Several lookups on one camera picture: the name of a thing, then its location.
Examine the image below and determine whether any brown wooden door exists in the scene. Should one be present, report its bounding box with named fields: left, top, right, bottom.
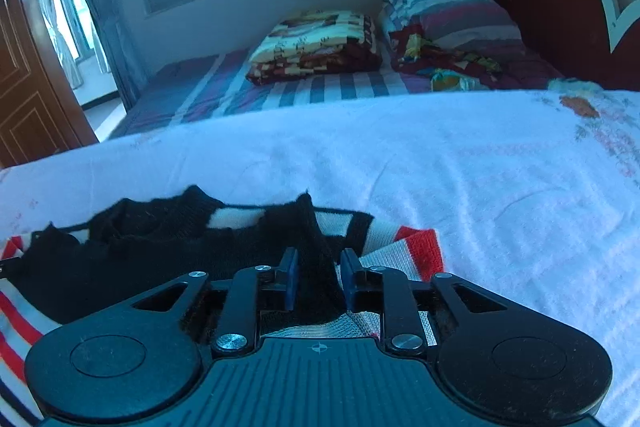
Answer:
left=0, top=0, right=98, bottom=170

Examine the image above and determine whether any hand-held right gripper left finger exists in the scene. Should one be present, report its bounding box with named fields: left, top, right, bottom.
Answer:
left=131, top=247, right=301, bottom=354

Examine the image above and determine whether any bed with striped sheet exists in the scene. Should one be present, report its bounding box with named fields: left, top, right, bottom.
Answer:
left=107, top=44, right=566, bottom=140

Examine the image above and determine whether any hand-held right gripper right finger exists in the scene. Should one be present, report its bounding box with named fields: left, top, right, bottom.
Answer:
left=340, top=248, right=510, bottom=354

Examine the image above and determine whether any grey blue curtain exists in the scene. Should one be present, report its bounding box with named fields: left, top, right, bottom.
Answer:
left=57, top=0, right=151, bottom=112

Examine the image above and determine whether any folded cream printed blanket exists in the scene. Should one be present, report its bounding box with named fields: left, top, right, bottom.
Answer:
left=245, top=9, right=383, bottom=86

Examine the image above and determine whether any striped pillow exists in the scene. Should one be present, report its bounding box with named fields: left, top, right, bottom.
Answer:
left=377, top=0, right=523, bottom=52

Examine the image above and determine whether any striped knit sweater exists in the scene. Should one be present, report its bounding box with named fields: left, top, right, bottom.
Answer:
left=0, top=186, right=446, bottom=427

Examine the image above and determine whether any white sheer curtain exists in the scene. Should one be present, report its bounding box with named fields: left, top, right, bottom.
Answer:
left=32, top=0, right=83, bottom=90

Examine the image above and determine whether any red cartoon print quilt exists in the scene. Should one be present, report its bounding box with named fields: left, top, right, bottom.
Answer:
left=390, top=29, right=566, bottom=92

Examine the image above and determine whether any floral bed sheet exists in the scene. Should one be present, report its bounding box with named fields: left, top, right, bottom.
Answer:
left=0, top=79, right=640, bottom=427

